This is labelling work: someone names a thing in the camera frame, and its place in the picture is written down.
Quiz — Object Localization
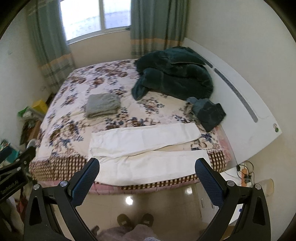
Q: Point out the white pants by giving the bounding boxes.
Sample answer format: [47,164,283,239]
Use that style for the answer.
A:
[88,123,210,186]

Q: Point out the white bedside table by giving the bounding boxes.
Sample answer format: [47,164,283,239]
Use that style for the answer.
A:
[218,167,243,226]

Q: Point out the orange power strip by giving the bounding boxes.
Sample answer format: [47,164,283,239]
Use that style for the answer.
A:
[240,167,251,187]

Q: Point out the left dark slipper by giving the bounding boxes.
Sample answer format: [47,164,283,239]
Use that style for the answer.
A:
[117,213,134,231]

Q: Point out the dark slipper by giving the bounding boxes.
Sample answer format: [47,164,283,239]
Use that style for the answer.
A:
[117,213,134,231]
[139,213,154,227]

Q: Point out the yellow box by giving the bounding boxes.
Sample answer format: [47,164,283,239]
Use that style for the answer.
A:
[32,99,48,114]

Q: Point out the right dark slipper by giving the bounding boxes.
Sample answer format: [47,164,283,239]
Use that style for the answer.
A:
[139,213,154,227]

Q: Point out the white headboard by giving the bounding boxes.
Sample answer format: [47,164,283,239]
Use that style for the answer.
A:
[183,38,282,164]

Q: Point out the floral bed cover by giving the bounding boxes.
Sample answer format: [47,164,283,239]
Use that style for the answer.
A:
[28,58,232,191]

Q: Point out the folded grey towel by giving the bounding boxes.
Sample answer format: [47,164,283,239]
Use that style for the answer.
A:
[85,93,121,118]

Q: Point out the dark blue folded garment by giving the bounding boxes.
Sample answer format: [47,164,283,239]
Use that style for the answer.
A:
[185,97,226,133]

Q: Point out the left teal curtain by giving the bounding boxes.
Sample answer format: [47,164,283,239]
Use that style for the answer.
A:
[26,1,75,93]

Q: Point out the teal curtain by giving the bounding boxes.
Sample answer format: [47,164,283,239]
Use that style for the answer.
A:
[130,0,190,58]
[26,1,75,93]

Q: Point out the window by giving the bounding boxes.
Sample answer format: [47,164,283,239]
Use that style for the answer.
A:
[60,0,131,43]

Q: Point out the dark green fleece blanket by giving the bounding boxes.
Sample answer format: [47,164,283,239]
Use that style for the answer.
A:
[132,47,214,100]

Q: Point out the right teal curtain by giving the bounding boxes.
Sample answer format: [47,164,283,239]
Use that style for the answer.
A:
[130,0,190,58]

